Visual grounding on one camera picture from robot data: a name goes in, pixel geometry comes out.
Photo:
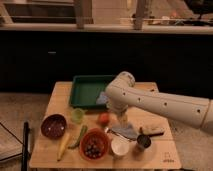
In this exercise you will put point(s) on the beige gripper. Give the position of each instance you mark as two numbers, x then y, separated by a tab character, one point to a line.
122	118

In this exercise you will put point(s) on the red apple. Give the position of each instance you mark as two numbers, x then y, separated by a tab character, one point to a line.
103	119

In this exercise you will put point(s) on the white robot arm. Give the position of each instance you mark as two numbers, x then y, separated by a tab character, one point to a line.
192	111

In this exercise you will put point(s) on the orange bowl with grapes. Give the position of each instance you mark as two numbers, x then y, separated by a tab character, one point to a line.
94	145

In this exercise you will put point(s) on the purple bowl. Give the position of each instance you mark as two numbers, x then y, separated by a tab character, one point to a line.
54	126

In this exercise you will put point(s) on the blue grey cloth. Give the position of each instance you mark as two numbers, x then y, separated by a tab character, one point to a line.
126	131

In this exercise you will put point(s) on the metal spoon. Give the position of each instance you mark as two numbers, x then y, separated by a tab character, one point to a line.
108	130

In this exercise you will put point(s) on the white cup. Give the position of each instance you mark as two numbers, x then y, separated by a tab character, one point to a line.
119	146

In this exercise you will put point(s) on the grey sponge in tray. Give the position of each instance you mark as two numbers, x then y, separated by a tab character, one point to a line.
102	98

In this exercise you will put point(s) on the beige scrub sponge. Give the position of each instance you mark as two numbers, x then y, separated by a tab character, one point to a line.
151	130

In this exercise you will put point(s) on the green cucumber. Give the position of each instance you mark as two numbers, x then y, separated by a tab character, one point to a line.
81	134

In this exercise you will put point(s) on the green cup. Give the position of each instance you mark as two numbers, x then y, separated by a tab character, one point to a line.
77	115

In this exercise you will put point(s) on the green tray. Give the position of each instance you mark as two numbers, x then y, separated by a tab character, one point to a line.
86	89

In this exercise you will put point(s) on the yellow banana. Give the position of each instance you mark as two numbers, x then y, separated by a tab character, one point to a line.
63	146

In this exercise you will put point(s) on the black stand left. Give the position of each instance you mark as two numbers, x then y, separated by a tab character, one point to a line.
25	153

